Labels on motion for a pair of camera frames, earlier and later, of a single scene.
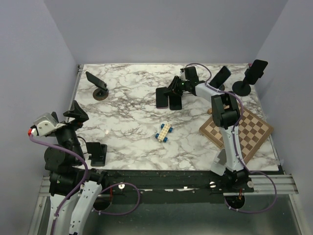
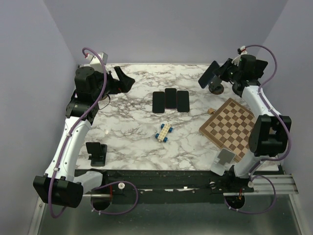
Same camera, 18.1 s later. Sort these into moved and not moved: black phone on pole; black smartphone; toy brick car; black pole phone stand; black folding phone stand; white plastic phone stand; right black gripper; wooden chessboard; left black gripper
Moved: right black gripper; left black gripper; black smartphone
Not moved: wooden chessboard; white plastic phone stand; black folding phone stand; black pole phone stand; toy brick car; black phone on pole
